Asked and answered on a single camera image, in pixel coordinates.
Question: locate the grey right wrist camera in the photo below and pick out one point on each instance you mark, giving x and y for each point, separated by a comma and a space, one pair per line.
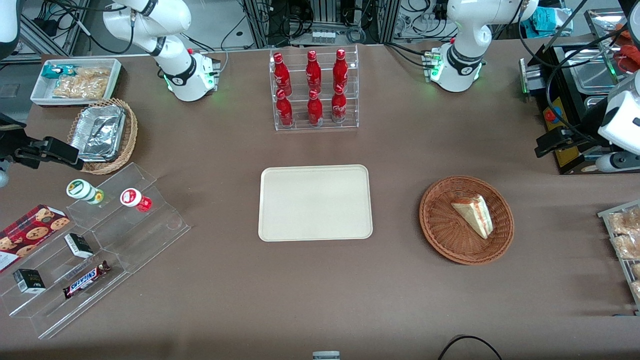
3, 178

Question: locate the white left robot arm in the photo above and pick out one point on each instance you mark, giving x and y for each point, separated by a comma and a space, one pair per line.
457, 60

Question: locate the stainless steel warmer pan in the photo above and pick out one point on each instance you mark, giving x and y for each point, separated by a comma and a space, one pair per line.
595, 101
590, 75

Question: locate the red cola bottle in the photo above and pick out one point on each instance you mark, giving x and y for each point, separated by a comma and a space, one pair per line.
284, 110
338, 106
340, 70
281, 75
315, 109
313, 72

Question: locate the green white yogurt bottle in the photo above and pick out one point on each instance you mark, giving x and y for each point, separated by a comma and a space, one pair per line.
82, 190

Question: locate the triangular sandwich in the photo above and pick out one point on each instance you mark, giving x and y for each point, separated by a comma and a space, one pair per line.
475, 215

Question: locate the white rectangular snack bin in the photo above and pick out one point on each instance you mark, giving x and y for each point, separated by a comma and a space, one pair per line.
40, 92

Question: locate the red white yogurt bottle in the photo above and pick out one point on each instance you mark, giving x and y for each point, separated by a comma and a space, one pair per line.
134, 198

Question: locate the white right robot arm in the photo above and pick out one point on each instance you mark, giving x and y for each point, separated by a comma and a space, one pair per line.
185, 75

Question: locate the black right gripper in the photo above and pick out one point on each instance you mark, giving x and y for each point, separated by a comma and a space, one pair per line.
11, 141

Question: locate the cream plastic serving tray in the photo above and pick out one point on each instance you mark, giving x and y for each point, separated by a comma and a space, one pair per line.
315, 202

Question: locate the large brown wicker basket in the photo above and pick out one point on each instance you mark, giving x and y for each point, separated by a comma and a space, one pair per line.
445, 235

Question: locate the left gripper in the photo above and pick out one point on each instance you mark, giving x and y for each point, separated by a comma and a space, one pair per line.
588, 125

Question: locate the Snickers chocolate bar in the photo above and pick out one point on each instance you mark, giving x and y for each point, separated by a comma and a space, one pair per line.
86, 280

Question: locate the clear bag of crackers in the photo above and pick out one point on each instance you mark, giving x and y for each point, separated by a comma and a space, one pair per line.
82, 84

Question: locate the small tan wicker basket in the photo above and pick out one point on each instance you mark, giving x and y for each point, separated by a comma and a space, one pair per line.
131, 130

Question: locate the aluminium foil container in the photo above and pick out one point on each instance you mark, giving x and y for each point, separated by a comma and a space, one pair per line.
97, 132

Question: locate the red emergency stop button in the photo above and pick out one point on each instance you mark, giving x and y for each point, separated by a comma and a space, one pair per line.
552, 115

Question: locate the tray of packaged bread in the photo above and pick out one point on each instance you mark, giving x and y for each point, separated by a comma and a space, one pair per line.
607, 214

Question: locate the small black carton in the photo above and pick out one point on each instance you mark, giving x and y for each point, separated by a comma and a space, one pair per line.
78, 245
29, 281

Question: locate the teal snack packet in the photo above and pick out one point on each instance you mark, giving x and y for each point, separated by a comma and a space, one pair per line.
55, 71

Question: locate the clear acrylic stepped stand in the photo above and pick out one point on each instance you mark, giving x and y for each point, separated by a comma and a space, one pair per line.
150, 240

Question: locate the small grey device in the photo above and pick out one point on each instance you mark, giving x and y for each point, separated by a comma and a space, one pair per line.
326, 355

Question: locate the red chocolate chip cookie box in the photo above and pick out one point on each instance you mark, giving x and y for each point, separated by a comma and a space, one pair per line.
30, 232

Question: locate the black food warmer machine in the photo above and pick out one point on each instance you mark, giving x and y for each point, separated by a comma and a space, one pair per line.
570, 85

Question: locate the wrapped bread package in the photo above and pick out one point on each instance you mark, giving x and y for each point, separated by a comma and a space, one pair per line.
627, 247
627, 221

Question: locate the clear acrylic bottle rack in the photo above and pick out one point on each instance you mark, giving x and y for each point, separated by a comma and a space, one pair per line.
300, 125

